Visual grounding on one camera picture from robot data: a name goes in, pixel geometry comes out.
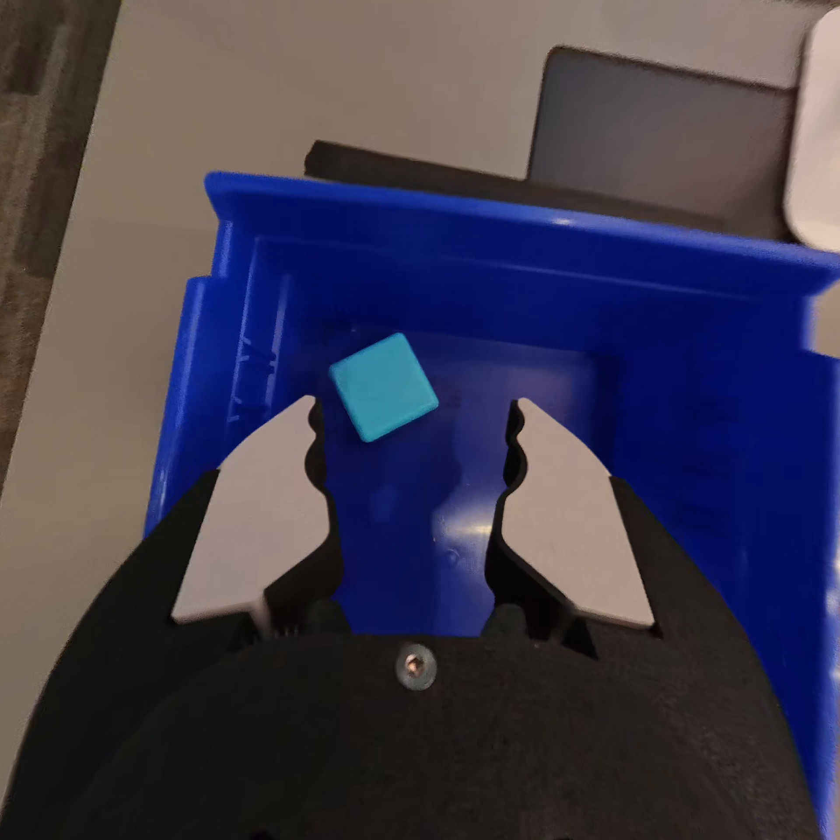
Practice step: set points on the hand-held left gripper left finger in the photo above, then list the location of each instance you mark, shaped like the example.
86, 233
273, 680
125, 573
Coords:
256, 525

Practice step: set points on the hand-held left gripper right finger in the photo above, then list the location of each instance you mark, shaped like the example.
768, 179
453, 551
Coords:
571, 531

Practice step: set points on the light blue cube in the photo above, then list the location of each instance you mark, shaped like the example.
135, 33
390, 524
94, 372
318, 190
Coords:
384, 387

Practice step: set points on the blue plastic bin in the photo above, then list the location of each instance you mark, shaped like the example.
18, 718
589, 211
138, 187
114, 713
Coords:
558, 315

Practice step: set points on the dark rectangular table pad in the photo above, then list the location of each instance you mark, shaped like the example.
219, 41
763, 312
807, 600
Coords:
656, 131

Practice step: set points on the white document stand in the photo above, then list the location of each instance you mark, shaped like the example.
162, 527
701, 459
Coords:
817, 131

